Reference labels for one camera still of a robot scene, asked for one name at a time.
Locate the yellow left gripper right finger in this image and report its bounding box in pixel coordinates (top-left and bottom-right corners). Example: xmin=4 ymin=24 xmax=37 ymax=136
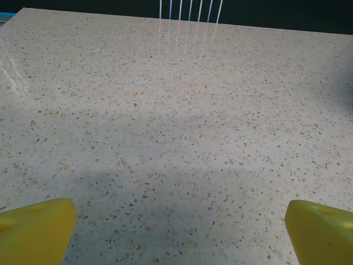
xmin=284 ymin=200 xmax=353 ymax=265

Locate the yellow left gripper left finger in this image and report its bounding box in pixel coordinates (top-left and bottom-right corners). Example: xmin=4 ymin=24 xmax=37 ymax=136
xmin=0 ymin=197 xmax=77 ymax=265

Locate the blue table edge trim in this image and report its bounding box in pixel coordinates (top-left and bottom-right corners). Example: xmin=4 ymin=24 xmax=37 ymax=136
xmin=0 ymin=10 xmax=24 ymax=27

